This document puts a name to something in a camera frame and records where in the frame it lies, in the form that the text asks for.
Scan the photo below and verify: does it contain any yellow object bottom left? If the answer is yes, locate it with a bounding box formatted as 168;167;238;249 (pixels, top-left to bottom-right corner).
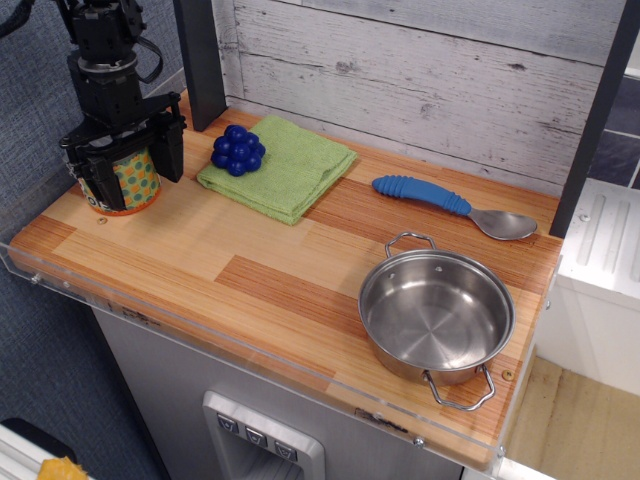
36;457;89;480

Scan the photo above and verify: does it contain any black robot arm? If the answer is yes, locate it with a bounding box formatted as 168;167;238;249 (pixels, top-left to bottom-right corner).
58;1;186;215

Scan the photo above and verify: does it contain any dark right frame post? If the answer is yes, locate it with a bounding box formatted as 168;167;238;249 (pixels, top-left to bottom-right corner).
549;0;639;239

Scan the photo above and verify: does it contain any stainless steel pot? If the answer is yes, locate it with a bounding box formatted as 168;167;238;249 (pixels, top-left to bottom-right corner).
358;233;516;412

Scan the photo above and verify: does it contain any dark frame post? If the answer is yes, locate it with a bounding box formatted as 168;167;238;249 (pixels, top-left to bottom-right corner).
549;0;639;239
173;0;227;132

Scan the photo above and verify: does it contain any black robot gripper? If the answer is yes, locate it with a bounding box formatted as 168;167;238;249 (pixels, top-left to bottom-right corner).
60;51;186;211

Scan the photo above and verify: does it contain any blue bumpy ball toy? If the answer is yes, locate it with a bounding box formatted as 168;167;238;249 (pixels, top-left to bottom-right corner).
211;125;266;177

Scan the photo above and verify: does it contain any polka dot tin can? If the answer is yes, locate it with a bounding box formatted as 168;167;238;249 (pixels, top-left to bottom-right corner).
64;147;161;216

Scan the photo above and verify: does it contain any green folded cloth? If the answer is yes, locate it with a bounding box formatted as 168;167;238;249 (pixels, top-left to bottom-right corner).
197;116;357;225

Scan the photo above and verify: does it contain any dark left frame post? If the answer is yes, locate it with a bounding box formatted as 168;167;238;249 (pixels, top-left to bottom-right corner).
173;0;227;132

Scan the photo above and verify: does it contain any grey toy fridge cabinet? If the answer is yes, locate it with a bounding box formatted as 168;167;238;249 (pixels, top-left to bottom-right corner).
95;310;463;479

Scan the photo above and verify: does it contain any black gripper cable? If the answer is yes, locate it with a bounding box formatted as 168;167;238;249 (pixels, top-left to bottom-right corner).
133;35;165;85

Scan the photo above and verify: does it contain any blue handled metal spoon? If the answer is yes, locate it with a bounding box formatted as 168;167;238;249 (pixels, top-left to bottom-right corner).
372;175;538;241

